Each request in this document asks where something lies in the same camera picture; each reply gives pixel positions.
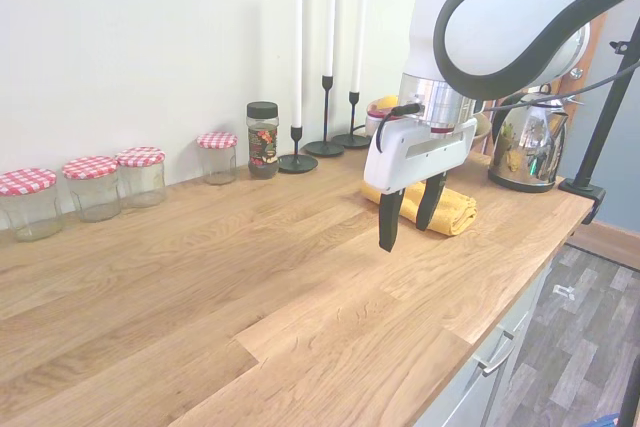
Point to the black candle holder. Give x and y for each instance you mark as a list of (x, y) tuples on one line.
[(324, 148), (351, 139), (297, 162)]

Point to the white taper candle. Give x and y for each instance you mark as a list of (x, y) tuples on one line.
[(298, 47), (329, 12), (358, 27)]

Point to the yellow terry towel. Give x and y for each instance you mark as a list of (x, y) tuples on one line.
[(457, 209)]

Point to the black camera stand with clamp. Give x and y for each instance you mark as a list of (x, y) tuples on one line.
[(607, 117)]

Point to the grey cabinet front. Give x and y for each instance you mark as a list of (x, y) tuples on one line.
[(480, 387)]

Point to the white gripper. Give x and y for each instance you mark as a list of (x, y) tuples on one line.
[(400, 157)]

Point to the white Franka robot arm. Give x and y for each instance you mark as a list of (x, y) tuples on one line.
[(500, 7)]

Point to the glass jar red gingham lid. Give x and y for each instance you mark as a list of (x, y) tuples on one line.
[(218, 157), (92, 187), (31, 202), (142, 177)]

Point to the beige bowl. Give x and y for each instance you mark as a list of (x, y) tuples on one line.
[(484, 126)]

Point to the stainless steel kettle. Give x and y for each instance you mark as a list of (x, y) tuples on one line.
[(530, 152)]

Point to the bowl with fruit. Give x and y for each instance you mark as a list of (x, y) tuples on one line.
[(382, 106)]

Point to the coffee jar black lid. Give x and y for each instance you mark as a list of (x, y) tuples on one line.
[(262, 142)]

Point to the small white floor object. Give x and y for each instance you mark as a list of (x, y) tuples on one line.
[(564, 292)]

